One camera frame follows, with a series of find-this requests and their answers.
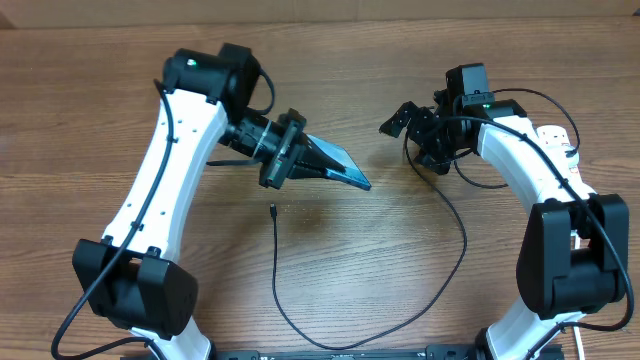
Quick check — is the black USB charging cable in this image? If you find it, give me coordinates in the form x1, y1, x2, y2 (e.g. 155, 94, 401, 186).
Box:
269, 88, 582, 351

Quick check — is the Galaxy smartphone blue screen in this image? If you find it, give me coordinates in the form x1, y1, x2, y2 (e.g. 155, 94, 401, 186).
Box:
308, 135, 371, 191

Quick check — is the white charger adapter plug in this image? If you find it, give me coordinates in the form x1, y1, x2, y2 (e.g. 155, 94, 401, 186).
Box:
545, 144, 580, 168

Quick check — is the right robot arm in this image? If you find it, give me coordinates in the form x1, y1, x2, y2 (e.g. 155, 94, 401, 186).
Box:
380, 63, 635, 359

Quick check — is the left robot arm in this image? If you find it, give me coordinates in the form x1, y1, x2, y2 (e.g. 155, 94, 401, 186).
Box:
72, 44, 369, 359

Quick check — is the white power strip cord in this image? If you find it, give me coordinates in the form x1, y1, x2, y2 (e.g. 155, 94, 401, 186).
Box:
572, 234, 587, 360

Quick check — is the white power strip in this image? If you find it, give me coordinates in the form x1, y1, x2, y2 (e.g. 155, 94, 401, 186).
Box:
536, 125, 595, 199

